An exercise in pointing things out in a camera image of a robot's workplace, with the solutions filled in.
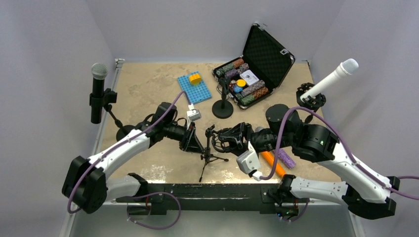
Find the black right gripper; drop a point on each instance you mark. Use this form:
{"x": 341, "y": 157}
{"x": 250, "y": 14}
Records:
{"x": 236, "y": 134}

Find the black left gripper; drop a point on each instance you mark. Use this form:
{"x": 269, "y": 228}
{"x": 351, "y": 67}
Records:
{"x": 189, "y": 141}

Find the orange microphone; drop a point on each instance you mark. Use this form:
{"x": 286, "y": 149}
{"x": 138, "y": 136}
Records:
{"x": 269, "y": 157}

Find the black round-base mic stand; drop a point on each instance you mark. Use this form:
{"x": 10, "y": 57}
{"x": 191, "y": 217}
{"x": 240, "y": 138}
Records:
{"x": 222, "y": 108}

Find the purple glitter microphone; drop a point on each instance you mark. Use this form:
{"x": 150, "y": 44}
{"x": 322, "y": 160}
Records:
{"x": 286, "y": 159}

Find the white microphone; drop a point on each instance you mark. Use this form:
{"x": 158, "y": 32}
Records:
{"x": 344, "y": 69}

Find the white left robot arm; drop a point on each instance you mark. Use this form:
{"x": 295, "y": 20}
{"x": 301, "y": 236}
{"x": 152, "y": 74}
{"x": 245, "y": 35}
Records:
{"x": 88, "y": 182}

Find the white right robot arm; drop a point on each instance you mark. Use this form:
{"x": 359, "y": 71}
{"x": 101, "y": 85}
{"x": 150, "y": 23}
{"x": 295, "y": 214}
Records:
{"x": 363, "y": 191}

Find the black round-base stand left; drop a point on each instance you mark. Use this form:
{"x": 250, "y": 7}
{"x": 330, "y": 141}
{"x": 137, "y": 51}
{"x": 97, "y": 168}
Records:
{"x": 110, "y": 97}

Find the black microphone silver grille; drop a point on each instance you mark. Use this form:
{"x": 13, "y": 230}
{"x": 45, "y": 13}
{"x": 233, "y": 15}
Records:
{"x": 99, "y": 73}

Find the blue lego baseplate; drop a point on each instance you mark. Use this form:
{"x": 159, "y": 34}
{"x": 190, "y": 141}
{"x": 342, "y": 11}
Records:
{"x": 196, "y": 93}

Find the yellow lego brick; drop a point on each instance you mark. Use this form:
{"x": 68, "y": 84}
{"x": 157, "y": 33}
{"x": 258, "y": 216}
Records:
{"x": 195, "y": 79}

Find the black poker chip case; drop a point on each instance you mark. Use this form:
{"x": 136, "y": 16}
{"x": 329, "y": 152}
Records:
{"x": 268, "y": 59}

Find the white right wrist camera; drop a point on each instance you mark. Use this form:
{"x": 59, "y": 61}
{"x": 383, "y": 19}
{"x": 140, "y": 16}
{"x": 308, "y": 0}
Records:
{"x": 248, "y": 162}

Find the black table front rail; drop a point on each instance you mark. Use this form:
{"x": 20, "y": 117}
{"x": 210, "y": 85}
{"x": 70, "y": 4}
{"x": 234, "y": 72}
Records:
{"x": 263, "y": 198}

